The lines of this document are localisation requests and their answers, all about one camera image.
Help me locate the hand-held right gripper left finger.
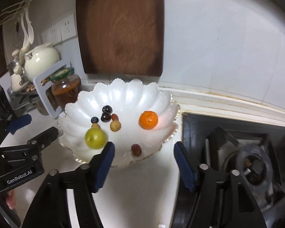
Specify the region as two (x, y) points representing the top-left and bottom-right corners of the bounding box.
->
(21, 141), (116, 228)

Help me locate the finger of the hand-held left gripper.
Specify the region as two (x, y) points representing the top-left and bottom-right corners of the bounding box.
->
(0, 126), (59, 163)
(0, 113), (32, 148)

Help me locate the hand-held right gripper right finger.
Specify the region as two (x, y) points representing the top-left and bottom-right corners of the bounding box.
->
(173, 141), (268, 228)

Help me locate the green apple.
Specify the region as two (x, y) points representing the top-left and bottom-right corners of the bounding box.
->
(85, 128), (108, 150)

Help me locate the dark red date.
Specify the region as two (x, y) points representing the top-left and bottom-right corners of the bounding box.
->
(131, 144), (142, 157)

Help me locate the orange tangerine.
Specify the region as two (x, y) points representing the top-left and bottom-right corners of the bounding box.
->
(139, 110), (159, 130)

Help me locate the white scalloped bowl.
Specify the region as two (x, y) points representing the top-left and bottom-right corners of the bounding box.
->
(57, 78), (181, 169)

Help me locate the person's left hand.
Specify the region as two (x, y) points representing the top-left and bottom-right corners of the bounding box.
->
(5, 190), (17, 211)

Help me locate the black knife block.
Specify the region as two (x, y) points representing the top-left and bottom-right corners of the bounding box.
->
(0, 85), (17, 124)

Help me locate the stainless steel pot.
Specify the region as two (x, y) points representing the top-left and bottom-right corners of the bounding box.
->
(30, 95), (49, 116)

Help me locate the white plastic stand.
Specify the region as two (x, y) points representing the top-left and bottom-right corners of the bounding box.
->
(33, 60), (73, 120)

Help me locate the black gas stove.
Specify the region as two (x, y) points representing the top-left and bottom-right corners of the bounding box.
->
(171, 112), (285, 228)

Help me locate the glass jar of red sauce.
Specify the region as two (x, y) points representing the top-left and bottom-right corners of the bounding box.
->
(50, 68), (83, 111)

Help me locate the cream ceramic kettle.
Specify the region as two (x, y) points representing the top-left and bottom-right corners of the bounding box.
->
(24, 42), (60, 82)

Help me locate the white rice spatula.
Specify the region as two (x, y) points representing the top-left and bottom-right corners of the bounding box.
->
(19, 24), (30, 62)
(24, 5), (35, 45)

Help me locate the brown wooden cutting board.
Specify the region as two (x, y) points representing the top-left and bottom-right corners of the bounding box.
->
(75, 0), (165, 77)

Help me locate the white wall socket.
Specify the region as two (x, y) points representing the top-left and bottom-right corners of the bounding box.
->
(41, 27), (61, 44)
(60, 13), (76, 41)

